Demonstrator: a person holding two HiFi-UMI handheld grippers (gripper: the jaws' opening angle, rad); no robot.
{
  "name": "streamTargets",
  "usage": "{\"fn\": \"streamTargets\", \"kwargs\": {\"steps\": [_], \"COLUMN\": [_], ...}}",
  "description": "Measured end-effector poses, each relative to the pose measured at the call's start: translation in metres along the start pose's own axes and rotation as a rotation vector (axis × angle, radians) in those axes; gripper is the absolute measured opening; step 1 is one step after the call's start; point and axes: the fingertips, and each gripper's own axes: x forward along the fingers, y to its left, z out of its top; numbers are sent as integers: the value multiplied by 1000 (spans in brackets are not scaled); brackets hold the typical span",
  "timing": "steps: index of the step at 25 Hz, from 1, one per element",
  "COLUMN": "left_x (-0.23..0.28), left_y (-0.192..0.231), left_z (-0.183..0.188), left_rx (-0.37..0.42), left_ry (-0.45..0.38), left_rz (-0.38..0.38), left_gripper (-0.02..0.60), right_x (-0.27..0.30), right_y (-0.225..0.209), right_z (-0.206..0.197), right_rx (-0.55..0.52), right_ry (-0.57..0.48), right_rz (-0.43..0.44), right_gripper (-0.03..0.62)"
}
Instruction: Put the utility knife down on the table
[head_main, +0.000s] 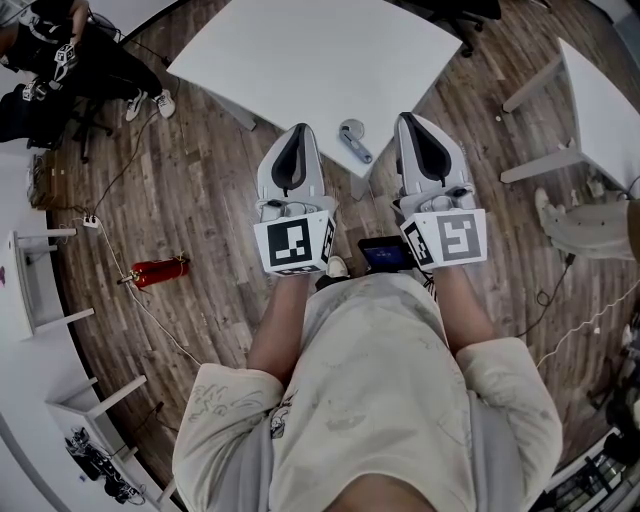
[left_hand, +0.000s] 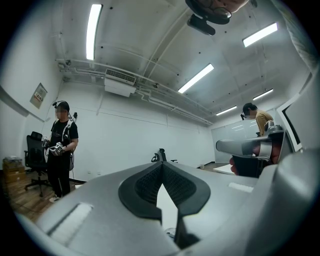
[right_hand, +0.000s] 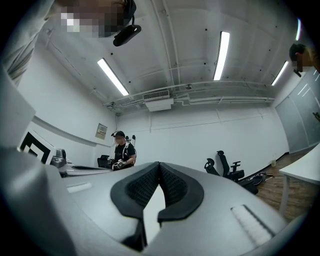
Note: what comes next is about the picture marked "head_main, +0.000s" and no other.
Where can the person's white shoe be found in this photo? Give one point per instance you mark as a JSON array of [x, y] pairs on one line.
[[337, 266]]

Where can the small grey metal object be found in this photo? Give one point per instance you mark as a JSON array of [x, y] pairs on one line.
[[356, 147]]

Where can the white table with small scraps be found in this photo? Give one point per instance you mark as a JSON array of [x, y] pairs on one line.
[[600, 110]]

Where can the black screen device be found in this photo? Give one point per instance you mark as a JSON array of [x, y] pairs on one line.
[[382, 254]]

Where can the person's right forearm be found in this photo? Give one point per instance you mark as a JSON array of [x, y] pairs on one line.
[[462, 310]]

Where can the white side desk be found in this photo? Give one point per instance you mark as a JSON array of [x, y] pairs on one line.
[[30, 290]]

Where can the person's left forearm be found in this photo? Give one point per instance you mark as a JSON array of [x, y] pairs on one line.
[[277, 330]]

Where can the white square table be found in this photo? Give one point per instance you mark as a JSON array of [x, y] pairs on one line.
[[310, 60]]

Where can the person's black trouser leg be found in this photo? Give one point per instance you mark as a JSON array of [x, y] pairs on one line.
[[329, 282]]

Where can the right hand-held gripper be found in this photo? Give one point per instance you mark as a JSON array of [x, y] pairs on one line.
[[457, 235]]

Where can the small white power strip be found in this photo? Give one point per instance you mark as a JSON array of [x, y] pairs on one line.
[[90, 221]]

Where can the red fire extinguisher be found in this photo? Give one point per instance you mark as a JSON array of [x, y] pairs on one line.
[[162, 272]]

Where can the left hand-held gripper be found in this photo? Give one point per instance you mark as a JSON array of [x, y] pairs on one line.
[[290, 242]]

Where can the person's cream printed shirt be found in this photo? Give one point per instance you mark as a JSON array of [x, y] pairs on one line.
[[375, 380]]

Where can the brown cardboard box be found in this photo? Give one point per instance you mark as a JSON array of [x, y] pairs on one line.
[[45, 180]]

